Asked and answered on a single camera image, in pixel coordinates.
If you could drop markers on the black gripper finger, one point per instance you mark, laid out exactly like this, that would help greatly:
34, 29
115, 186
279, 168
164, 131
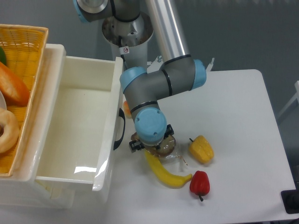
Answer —
136, 145
169, 131

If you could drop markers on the brown toast slice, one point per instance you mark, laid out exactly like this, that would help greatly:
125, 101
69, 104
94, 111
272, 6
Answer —
169, 154

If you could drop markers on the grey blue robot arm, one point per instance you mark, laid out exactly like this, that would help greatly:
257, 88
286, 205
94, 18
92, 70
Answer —
143, 90

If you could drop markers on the yellow plastic bell pepper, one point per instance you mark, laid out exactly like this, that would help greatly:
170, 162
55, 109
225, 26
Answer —
201, 149

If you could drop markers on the orange round bread roll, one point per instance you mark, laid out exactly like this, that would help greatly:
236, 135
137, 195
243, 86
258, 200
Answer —
126, 110

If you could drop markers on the yellow plastic banana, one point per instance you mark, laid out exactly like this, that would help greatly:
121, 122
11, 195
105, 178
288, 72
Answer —
163, 175

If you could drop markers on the white open plastic drawer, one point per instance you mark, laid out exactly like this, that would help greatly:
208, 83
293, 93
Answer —
84, 126

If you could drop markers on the red plastic bell pepper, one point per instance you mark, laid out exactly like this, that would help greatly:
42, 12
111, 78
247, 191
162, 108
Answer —
200, 184

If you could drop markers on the beige bagel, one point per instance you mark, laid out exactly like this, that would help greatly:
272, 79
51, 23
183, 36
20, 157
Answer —
10, 126

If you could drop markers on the white plastic drawer cabinet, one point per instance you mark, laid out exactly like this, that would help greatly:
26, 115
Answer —
22, 188

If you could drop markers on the orange baguette loaf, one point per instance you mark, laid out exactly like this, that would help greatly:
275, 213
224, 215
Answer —
14, 90

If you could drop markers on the white plate edge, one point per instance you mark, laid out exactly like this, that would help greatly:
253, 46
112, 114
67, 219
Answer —
3, 104

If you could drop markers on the black device at table edge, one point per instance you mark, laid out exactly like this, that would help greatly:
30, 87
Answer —
291, 201

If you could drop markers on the yellow wicker basket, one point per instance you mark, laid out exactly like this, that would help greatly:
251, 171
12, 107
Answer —
24, 47

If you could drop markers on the green vegetable piece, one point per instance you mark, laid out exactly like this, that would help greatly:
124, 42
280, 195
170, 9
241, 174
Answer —
3, 58

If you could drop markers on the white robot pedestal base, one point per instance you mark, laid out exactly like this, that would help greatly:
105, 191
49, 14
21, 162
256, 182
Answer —
129, 40

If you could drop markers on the white metal frame right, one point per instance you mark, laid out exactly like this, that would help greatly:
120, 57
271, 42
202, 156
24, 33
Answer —
290, 106

